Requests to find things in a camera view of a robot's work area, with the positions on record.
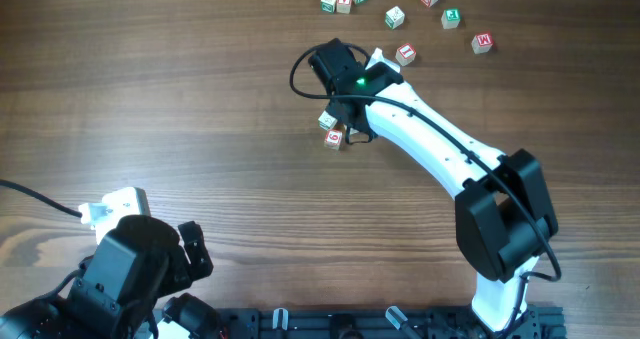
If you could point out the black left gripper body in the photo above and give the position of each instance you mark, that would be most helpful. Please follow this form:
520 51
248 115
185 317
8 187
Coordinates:
195 252

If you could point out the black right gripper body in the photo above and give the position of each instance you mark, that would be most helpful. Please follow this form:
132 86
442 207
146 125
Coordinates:
341 110

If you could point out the green-sided bird block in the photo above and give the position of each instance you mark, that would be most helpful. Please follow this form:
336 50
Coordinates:
327 121

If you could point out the red I letter block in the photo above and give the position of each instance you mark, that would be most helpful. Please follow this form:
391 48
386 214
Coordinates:
405 54

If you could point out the red 6 number block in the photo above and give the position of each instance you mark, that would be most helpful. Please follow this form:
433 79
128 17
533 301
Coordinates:
333 139

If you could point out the blue-sided snail block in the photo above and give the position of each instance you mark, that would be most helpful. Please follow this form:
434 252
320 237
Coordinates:
353 135

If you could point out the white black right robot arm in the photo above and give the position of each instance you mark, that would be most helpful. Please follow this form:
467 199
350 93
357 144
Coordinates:
504 217

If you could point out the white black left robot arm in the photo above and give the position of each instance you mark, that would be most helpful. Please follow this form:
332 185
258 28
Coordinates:
49 316

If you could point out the red V letter block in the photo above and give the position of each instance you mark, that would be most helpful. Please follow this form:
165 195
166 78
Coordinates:
343 6

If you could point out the green Z letter block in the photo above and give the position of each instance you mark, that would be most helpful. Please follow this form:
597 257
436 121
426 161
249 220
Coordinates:
328 5

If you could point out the green-sided pattern block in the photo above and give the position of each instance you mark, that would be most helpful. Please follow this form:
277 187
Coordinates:
394 17

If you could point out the green E letter block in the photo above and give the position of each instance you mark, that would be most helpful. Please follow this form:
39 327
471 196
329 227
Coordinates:
451 18

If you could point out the red M letter block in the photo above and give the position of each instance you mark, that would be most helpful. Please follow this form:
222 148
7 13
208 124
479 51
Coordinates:
482 43

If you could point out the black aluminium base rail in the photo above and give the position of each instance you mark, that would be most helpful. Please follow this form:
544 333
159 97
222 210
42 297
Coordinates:
380 323

